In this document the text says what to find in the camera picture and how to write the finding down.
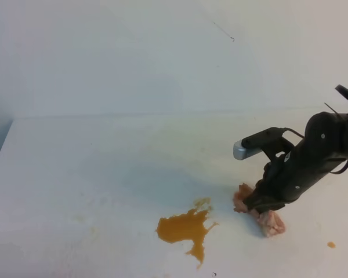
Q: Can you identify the large brown coffee puddle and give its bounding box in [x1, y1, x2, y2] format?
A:
[155, 197, 218, 267]

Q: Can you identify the pink striped rag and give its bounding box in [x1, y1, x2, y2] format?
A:
[233, 183, 286, 237]

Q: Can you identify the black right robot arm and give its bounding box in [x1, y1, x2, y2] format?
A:
[244, 85, 348, 213]

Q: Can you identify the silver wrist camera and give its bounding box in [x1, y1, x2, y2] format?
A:
[233, 127, 293, 160]

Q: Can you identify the black camera cable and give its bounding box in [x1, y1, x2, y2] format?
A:
[281, 127, 306, 140]

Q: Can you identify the small coffee drop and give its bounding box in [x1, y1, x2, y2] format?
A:
[327, 242, 336, 248]

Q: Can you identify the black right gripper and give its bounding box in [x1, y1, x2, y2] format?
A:
[243, 140, 346, 214]

